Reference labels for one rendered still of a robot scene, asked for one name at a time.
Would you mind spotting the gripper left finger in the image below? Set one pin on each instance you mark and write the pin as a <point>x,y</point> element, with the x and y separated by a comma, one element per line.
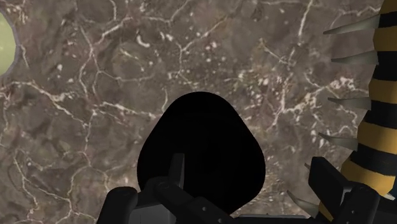
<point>173,198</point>

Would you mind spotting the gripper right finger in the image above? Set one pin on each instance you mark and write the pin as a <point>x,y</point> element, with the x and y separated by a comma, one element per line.
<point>328,186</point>

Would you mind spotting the black rounded object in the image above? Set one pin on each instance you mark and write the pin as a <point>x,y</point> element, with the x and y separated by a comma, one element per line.
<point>211,145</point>

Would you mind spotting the yellow black striped spiked toy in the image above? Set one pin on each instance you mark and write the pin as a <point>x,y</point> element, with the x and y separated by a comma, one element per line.
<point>383,93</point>

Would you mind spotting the pale green round dish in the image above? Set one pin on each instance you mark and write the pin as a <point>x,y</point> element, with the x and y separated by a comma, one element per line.
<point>5,43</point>

